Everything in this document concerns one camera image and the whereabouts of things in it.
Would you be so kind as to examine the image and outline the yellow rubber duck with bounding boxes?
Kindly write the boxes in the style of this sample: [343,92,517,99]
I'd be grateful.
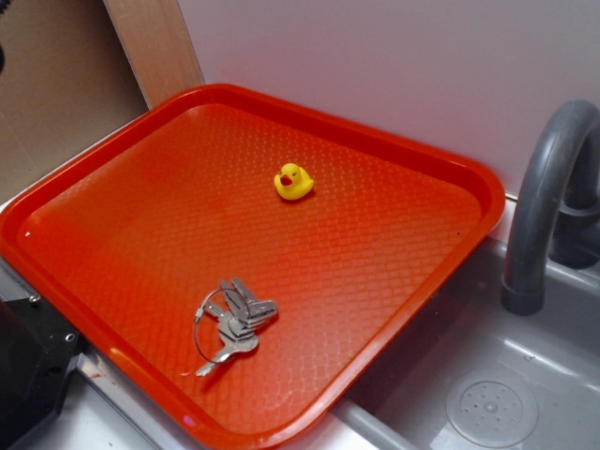
[273,162,315,201]

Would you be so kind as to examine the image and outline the red plastic tray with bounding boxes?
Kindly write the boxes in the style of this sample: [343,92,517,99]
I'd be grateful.
[1,84,504,449]

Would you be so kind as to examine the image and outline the grey curved faucet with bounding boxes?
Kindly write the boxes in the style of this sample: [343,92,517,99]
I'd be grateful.
[502,99,599,316]

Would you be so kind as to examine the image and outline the silver keys on ring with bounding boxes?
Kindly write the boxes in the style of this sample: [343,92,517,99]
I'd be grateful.
[192,277,278,378]

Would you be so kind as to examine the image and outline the grey plastic sink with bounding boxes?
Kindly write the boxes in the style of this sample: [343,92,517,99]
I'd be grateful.
[0,236,600,450]

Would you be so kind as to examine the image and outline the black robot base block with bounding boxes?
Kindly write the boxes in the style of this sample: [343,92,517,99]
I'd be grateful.
[1,298,83,449]

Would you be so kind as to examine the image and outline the wooden board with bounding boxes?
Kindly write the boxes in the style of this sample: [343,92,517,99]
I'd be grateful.
[104,0,204,108]

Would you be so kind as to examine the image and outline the brown cardboard panel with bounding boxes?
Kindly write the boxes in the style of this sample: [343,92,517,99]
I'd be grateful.
[1,1,147,202]

